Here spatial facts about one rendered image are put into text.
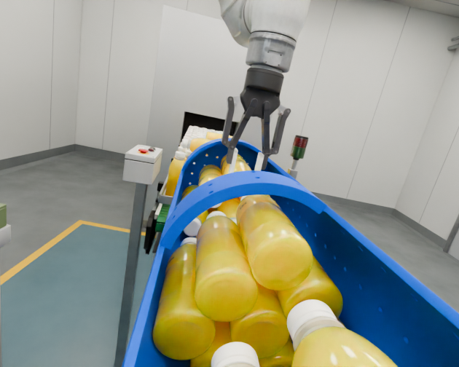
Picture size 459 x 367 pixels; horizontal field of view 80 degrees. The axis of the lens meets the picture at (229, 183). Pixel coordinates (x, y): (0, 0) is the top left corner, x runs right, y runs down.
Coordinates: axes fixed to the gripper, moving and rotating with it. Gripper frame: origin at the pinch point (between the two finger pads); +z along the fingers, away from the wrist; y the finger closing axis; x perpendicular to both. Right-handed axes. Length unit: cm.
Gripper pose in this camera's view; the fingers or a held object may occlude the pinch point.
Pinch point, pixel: (245, 167)
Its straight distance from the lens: 60.3
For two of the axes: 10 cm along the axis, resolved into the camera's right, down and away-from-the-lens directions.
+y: 9.8, 1.6, 1.4
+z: -1.9, 9.4, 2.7
